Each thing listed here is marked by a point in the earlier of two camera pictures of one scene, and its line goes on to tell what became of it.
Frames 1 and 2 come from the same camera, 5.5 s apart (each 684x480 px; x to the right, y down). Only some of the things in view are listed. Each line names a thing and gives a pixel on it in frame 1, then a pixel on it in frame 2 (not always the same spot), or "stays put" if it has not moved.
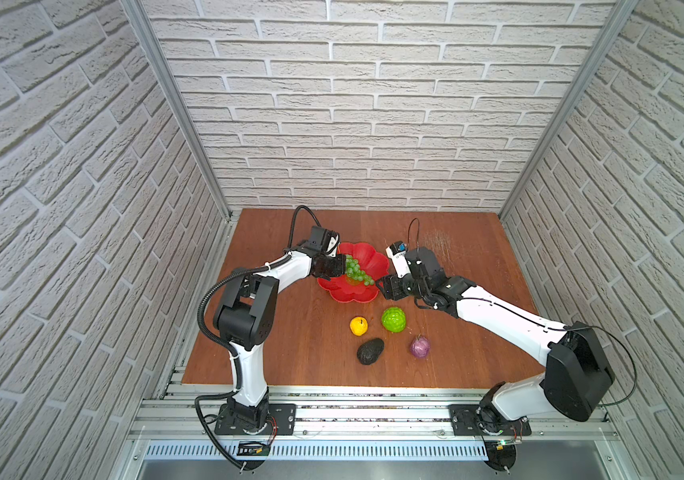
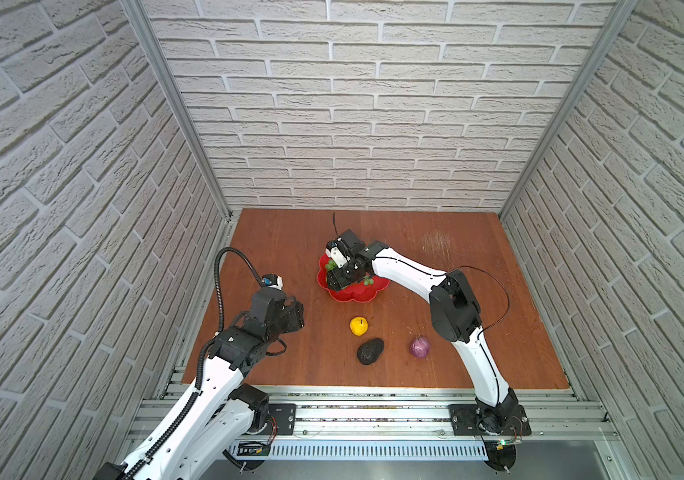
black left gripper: x=341 y=267 → x=298 y=311
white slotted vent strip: x=321 y=451 stays put
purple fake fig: x=420 y=347 stays put
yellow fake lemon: x=359 y=325 stays put
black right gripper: x=391 y=284 → x=337 y=279
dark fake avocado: x=369 y=350 stays put
